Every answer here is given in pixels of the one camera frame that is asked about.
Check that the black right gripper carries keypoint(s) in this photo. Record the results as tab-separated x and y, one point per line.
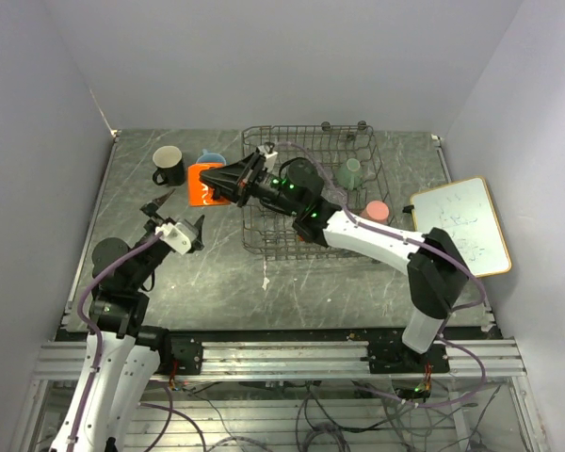
235	182

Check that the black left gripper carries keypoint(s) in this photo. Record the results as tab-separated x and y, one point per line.
149	209

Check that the large orange mug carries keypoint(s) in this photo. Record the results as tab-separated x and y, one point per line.
199	194

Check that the light blue mug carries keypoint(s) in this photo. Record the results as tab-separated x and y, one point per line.
208	157

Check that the black mug white inside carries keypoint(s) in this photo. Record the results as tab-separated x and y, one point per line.
169	166

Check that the mint green mug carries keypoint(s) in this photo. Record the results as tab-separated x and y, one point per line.
350	174

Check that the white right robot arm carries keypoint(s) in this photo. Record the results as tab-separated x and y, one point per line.
432	263

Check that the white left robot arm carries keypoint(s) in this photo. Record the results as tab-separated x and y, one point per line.
122	353

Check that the pink plastic tumbler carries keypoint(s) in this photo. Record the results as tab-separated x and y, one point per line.
377	211

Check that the yellow framed whiteboard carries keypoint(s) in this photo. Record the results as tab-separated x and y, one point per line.
464	209

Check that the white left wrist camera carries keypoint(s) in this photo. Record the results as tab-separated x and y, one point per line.
178	236

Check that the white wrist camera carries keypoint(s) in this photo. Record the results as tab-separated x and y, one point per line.
268	151
178	236

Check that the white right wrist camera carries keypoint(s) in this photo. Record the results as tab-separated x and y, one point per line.
268	151

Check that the grey wire dish rack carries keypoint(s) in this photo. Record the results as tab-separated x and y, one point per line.
270	234

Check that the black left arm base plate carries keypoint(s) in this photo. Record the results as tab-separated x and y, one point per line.
180	356

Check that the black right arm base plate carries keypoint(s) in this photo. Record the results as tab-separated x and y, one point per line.
393	357

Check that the aluminium mounting rail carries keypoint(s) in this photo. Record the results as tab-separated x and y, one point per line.
236	361

